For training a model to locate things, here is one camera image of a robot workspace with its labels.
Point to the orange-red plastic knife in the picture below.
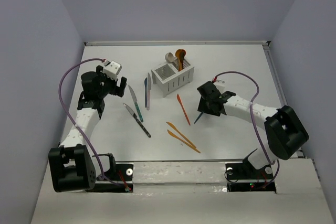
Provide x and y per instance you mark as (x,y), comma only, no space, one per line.
(183,109)

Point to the yellow plastic knife lower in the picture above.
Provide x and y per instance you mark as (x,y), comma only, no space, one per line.
(183,141)

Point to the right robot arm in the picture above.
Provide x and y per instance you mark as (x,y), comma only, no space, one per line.
(284,131)

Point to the metal knife teal handle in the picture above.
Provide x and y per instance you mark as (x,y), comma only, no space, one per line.
(135,101)

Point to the yellow plastic knife upper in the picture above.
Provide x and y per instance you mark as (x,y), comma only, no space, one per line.
(179,134)

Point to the yellow plastic knife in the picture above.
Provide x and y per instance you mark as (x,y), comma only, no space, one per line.
(183,141)
(179,134)

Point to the pink plastic knife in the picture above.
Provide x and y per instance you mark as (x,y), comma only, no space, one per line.
(148,89)

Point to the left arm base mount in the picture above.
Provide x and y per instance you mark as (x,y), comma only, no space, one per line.
(120,181)

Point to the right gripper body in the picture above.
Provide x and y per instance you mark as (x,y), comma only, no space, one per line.
(205,105)

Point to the beige long spoon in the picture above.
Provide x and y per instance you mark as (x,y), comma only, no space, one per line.
(170,58)

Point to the metal knife black handle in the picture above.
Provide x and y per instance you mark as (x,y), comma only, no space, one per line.
(137,120)

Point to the white two-compartment utensil caddy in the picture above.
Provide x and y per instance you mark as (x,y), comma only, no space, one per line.
(168,77)

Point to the blue plastic knife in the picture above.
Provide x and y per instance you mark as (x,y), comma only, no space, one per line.
(145,91)

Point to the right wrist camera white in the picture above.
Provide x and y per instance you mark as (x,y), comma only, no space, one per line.
(220,85)

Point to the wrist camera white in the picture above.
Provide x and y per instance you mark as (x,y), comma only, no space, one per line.
(220,85)
(111,69)

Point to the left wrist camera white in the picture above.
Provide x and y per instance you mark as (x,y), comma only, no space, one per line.
(111,69)

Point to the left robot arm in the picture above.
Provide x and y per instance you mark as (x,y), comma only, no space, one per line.
(72,162)

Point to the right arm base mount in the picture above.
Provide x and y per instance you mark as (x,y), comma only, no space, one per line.
(241,178)

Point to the blue plastic spoon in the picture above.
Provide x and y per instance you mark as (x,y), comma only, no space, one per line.
(199,116)

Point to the orange-red plastic spoon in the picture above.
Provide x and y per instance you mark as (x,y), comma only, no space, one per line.
(181,59)

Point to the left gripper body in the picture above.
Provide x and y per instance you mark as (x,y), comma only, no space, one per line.
(109,86)

